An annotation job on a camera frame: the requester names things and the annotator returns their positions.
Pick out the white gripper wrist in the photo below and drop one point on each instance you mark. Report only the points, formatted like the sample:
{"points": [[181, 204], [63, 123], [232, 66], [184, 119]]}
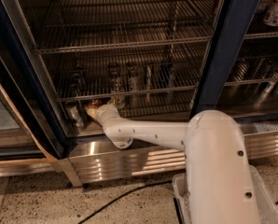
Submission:
{"points": [[101, 112]]}

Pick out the red coke can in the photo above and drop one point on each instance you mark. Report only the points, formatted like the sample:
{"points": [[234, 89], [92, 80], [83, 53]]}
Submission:
{"points": [[95, 103]]}

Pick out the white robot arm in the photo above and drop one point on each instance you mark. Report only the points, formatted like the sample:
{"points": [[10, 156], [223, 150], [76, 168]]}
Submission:
{"points": [[220, 186]]}

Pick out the white red can front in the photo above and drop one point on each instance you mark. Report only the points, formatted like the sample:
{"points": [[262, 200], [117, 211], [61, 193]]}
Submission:
{"points": [[119, 98]]}

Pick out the silver can front left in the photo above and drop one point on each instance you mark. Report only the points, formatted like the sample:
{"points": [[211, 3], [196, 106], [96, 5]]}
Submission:
{"points": [[74, 114]]}

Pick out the dark can back left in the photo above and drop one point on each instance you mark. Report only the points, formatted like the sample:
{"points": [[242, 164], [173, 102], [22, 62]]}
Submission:
{"points": [[78, 84]]}

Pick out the brown can back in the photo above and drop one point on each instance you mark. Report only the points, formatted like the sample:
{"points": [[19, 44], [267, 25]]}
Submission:
{"points": [[113, 72]]}

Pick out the silver white can back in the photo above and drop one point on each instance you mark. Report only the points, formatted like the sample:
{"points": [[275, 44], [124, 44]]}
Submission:
{"points": [[133, 76]]}

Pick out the white red slim can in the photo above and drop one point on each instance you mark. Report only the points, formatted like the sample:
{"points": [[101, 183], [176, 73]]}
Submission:
{"points": [[148, 79]]}

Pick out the blue can back right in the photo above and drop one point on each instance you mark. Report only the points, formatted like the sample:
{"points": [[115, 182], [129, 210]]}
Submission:
{"points": [[167, 75]]}

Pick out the stainless steel glass fridge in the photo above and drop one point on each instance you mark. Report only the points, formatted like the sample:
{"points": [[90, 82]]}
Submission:
{"points": [[87, 154]]}

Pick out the open glass fridge door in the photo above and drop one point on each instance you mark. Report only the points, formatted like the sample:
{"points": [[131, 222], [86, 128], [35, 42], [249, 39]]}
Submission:
{"points": [[24, 147]]}

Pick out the clear plastic bin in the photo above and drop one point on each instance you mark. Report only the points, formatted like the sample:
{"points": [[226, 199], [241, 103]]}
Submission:
{"points": [[268, 211]]}

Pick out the middle wire shelf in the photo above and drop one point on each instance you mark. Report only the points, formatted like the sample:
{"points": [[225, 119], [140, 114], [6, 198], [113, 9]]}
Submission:
{"points": [[187, 68]]}

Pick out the right compartment wire shelf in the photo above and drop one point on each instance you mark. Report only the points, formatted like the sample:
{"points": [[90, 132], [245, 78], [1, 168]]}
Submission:
{"points": [[257, 59]]}

